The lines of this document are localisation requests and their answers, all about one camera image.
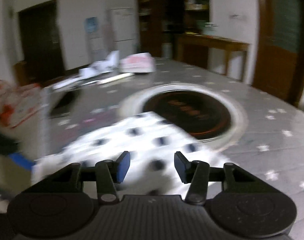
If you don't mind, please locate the white refrigerator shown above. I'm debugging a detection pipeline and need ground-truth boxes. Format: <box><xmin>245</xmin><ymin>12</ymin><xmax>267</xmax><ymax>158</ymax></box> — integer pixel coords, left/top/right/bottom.
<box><xmin>110</xmin><ymin>8</ymin><xmax>136</xmax><ymax>60</ymax></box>

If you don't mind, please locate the water dispenser with blue bottle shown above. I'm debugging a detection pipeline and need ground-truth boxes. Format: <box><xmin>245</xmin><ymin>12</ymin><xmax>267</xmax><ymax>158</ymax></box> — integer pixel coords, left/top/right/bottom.
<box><xmin>85</xmin><ymin>17</ymin><xmax>105</xmax><ymax>63</ymax></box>

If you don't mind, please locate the round induction cooktop in table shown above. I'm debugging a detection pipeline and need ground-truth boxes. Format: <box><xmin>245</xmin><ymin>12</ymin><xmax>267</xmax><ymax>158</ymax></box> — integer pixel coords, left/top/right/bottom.
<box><xmin>117</xmin><ymin>83</ymin><xmax>248</xmax><ymax>152</ymax></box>

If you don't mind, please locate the red white plastic bag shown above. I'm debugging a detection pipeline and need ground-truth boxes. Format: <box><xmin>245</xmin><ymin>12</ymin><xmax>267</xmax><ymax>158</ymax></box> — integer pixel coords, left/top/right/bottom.
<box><xmin>0</xmin><ymin>80</ymin><xmax>42</xmax><ymax>128</ymax></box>

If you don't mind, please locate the black phone on table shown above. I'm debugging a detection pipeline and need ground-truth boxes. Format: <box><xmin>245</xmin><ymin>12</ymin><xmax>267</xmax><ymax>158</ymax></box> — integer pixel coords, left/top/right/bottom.
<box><xmin>50</xmin><ymin>89</ymin><xmax>80</xmax><ymax>118</ymax></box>

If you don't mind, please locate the pink white tissue pack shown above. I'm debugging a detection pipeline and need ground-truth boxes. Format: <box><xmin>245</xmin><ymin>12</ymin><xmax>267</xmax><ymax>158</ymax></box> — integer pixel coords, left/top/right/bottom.
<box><xmin>119</xmin><ymin>53</ymin><xmax>156</xmax><ymax>74</ymax></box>

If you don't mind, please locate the white polka dot garment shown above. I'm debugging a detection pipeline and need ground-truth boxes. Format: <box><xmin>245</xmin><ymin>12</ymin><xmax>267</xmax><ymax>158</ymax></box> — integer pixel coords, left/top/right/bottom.
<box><xmin>32</xmin><ymin>112</ymin><xmax>230</xmax><ymax>197</ymax></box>

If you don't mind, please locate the dark wooden shelf cabinet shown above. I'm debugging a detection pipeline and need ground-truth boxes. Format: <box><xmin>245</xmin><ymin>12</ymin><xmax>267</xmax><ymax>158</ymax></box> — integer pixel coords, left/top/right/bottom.
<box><xmin>137</xmin><ymin>0</ymin><xmax>210</xmax><ymax>57</ymax></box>

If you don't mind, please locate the crumpled white paper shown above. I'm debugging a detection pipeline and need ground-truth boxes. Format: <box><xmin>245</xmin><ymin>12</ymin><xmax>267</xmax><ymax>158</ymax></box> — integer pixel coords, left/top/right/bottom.
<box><xmin>78</xmin><ymin>50</ymin><xmax>119</xmax><ymax>80</ymax></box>

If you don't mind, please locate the white stick on table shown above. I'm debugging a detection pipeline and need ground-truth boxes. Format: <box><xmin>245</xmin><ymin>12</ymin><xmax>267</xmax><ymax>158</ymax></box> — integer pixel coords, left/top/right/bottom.
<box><xmin>96</xmin><ymin>73</ymin><xmax>135</xmax><ymax>85</ymax></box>

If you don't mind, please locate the brown wooden door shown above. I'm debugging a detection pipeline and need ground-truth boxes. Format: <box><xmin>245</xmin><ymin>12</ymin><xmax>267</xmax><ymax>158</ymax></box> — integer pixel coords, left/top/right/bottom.
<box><xmin>252</xmin><ymin>0</ymin><xmax>304</xmax><ymax>106</ymax></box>

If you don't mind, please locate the wooden side table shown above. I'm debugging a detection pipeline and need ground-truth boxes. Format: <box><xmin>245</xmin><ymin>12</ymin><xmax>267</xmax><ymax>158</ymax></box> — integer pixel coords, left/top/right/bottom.
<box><xmin>177</xmin><ymin>33</ymin><xmax>251</xmax><ymax>81</ymax></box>

